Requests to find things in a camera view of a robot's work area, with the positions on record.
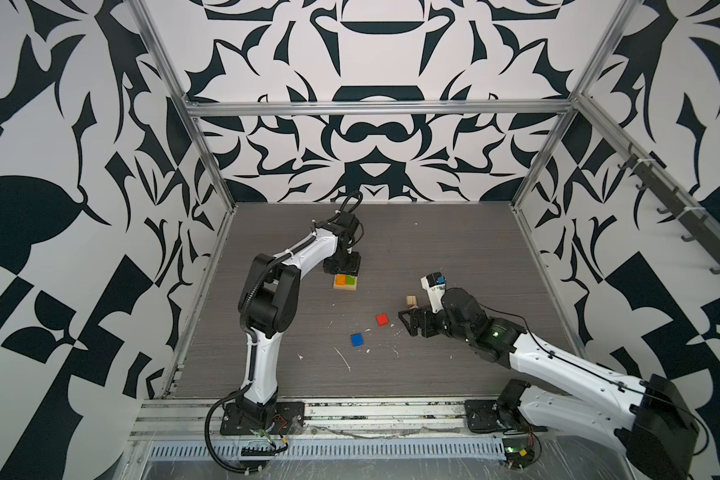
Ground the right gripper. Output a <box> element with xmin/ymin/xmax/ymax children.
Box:
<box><xmin>397</xmin><ymin>302</ymin><xmax>475</xmax><ymax>346</ymax></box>

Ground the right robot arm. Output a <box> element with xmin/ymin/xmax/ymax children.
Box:
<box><xmin>398</xmin><ymin>287</ymin><xmax>708</xmax><ymax>479</ymax></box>

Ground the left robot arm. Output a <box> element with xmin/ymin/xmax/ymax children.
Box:
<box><xmin>236</xmin><ymin>212</ymin><xmax>361</xmax><ymax>418</ymax></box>

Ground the blue cube wood block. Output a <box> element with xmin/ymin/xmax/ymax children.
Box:
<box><xmin>351</xmin><ymin>333</ymin><xmax>364</xmax><ymax>347</ymax></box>

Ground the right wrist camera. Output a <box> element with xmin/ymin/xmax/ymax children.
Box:
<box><xmin>421</xmin><ymin>272</ymin><xmax>447</xmax><ymax>313</ymax></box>

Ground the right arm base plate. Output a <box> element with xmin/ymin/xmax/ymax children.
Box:
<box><xmin>464</xmin><ymin>400</ymin><xmax>517</xmax><ymax>434</ymax></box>

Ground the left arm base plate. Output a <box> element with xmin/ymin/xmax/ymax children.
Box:
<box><xmin>220</xmin><ymin>399</ymin><xmax>305</xmax><ymax>436</ymax></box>

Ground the aluminium frame crossbar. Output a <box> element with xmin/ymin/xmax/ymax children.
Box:
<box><xmin>185</xmin><ymin>99</ymin><xmax>572</xmax><ymax>118</ymax></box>

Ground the left black corrugated cable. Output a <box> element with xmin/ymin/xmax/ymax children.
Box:
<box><xmin>203</xmin><ymin>392</ymin><xmax>277</xmax><ymax>475</ymax></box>

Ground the aluminium front rail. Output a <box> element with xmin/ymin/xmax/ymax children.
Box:
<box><xmin>125</xmin><ymin>392</ymin><xmax>643</xmax><ymax>463</ymax></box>

